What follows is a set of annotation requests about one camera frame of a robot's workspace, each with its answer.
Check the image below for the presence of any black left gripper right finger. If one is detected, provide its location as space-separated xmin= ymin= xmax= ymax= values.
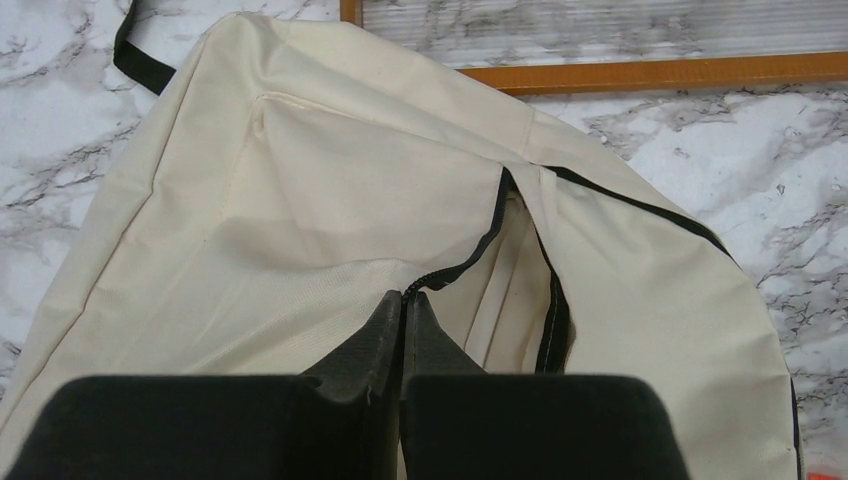
xmin=400 ymin=293 xmax=688 ymax=479

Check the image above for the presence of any beige canvas backpack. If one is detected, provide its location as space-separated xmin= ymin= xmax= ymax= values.
xmin=1 ymin=14 xmax=799 ymax=479

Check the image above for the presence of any orange highlighter marker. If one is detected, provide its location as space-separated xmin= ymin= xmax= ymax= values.
xmin=806 ymin=465 xmax=848 ymax=480

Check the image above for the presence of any orange wooden shelf rack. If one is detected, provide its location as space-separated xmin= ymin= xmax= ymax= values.
xmin=339 ymin=1 xmax=847 ymax=96

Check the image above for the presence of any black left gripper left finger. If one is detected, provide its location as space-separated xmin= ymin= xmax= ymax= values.
xmin=9 ymin=291 xmax=403 ymax=479

